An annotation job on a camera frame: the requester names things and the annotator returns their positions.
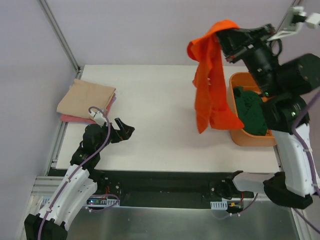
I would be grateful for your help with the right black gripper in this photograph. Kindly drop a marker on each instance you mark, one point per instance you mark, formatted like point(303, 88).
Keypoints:
point(243, 46)

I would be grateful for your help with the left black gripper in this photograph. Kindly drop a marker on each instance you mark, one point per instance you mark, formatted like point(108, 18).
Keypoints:
point(116, 132)

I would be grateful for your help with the orange t-shirt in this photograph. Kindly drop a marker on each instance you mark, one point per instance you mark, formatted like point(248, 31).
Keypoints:
point(211, 106)

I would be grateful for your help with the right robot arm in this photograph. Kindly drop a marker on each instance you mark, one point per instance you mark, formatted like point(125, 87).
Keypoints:
point(285, 113)

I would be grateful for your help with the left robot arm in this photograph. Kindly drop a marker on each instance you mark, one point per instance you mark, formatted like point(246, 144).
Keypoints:
point(81, 181)

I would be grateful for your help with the beige folded t-shirt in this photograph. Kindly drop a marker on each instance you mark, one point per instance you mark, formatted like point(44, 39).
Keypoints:
point(82, 95)

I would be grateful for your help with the pink folded t-shirt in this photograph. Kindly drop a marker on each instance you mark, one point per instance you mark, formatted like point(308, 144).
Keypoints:
point(73, 119)

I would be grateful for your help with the green t-shirt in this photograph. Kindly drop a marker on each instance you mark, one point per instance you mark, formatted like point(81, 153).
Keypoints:
point(248, 106)

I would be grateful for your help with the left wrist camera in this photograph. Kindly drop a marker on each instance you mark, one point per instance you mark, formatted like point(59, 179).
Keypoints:
point(98, 118)

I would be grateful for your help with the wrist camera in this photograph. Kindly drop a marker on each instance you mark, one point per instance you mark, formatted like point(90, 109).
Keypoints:
point(98, 118)
point(293, 22)

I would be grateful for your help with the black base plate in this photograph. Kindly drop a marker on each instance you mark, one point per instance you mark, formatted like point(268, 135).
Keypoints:
point(155, 189)

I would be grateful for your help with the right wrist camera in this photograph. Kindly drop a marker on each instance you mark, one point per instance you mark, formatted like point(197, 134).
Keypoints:
point(293, 22)

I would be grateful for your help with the left white cable duct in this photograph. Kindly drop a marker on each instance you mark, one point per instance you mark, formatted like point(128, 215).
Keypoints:
point(93, 202)

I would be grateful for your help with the white cable duct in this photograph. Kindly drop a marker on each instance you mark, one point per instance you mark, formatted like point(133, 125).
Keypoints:
point(219, 205)
point(93, 202)

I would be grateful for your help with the aluminium front rail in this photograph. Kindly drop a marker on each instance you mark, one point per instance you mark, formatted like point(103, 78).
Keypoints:
point(45, 185)

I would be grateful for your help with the left aluminium frame post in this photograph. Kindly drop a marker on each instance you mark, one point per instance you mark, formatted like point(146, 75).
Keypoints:
point(59, 35)

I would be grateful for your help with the right white cable duct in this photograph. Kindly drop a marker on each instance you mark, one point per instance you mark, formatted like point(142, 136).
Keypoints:
point(219, 205)

